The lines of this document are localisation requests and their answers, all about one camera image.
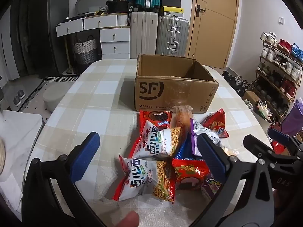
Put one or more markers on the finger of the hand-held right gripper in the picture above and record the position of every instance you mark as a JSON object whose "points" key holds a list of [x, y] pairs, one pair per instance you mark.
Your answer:
{"points": [[254, 144], [280, 136]]}

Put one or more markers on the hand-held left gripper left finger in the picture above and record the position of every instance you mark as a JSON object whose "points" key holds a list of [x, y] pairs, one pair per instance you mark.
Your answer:
{"points": [[88, 149]]}

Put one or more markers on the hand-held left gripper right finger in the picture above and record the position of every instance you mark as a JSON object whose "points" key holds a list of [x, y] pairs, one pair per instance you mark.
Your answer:
{"points": [[210, 153]]}

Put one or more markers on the purple white snack packet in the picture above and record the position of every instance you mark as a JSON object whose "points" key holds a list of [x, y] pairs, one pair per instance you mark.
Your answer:
{"points": [[203, 130]]}

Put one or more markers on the blue snack packet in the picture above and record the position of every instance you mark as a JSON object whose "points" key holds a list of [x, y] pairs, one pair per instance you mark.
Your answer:
{"points": [[185, 150]]}

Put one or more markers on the dark red snack packet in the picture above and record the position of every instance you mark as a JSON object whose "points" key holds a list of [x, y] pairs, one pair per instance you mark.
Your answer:
{"points": [[189, 172]]}

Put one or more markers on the red cone snack packet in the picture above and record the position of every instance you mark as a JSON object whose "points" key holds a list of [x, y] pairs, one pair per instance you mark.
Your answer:
{"points": [[216, 124]]}

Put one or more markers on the bread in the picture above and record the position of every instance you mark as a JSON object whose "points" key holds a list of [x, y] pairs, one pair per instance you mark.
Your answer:
{"points": [[181, 120]]}

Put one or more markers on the white red noodle snack packet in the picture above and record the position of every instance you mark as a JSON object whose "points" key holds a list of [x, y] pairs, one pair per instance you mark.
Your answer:
{"points": [[142, 177], [153, 144]]}

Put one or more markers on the red chocolate cookie packet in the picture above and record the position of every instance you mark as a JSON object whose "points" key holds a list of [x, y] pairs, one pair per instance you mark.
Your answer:
{"points": [[155, 117]]}

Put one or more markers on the brown cardboard box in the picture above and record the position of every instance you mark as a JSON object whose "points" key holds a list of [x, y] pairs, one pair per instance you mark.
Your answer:
{"points": [[175, 92]]}

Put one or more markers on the person's left hand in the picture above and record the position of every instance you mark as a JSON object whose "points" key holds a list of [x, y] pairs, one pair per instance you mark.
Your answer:
{"points": [[129, 220]]}

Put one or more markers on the small clear snack packet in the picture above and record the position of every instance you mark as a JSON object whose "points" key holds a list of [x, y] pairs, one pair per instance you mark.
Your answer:
{"points": [[229, 150]]}

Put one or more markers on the purple bag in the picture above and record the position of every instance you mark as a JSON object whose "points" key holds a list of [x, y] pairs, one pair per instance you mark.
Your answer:
{"points": [[292, 118]]}

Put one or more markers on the clear plastic bag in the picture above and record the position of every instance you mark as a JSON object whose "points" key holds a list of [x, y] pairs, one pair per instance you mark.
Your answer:
{"points": [[264, 112]]}

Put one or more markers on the small cardboard box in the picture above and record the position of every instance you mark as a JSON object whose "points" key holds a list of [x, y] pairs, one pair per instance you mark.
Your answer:
{"points": [[251, 97]]}

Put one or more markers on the wooden shoe rack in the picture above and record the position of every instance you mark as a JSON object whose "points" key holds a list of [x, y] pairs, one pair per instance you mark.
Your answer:
{"points": [[272, 82]]}

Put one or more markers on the round beige stool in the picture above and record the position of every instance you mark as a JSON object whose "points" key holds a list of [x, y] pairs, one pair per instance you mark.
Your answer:
{"points": [[56, 97]]}

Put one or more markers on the pile of dark shoes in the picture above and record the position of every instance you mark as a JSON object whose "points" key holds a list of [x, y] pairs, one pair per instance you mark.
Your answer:
{"points": [[236, 82]]}

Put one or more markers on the white chair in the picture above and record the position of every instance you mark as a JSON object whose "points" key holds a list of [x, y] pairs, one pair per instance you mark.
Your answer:
{"points": [[19, 141]]}

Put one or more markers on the black white patterned rug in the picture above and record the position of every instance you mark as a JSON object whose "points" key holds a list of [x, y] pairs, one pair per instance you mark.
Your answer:
{"points": [[35, 99]]}

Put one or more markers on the grey slipper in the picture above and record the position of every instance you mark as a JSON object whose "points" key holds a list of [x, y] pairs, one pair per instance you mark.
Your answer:
{"points": [[17, 101], [21, 94]]}

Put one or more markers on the grey white woven basket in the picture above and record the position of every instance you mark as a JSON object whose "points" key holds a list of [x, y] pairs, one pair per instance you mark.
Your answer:
{"points": [[85, 49]]}

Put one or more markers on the white drawer dresser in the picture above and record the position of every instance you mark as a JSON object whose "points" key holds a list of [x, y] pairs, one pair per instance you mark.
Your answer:
{"points": [[113, 35]]}

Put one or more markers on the wooden door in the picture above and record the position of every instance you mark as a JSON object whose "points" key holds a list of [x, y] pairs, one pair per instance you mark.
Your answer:
{"points": [[213, 28]]}

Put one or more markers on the silver suitcase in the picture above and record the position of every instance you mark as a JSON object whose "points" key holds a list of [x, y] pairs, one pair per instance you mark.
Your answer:
{"points": [[171, 35]]}

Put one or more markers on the white suitcase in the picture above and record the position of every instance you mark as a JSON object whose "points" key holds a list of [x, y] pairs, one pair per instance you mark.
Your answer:
{"points": [[144, 33]]}

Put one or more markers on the dark refrigerator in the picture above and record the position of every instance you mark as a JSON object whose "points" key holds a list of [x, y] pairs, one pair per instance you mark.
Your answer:
{"points": [[40, 28]]}

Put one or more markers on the yellow black tape roll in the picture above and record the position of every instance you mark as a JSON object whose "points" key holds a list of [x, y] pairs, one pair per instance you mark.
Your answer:
{"points": [[100, 13]]}

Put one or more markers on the black storage box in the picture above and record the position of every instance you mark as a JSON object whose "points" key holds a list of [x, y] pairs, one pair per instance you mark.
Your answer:
{"points": [[118, 6]]}

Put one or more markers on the arched grey mirror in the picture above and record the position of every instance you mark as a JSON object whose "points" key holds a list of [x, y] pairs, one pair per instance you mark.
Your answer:
{"points": [[94, 2]]}

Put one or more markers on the white light switch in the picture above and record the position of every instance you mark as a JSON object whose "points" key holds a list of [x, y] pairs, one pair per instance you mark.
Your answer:
{"points": [[281, 20]]}

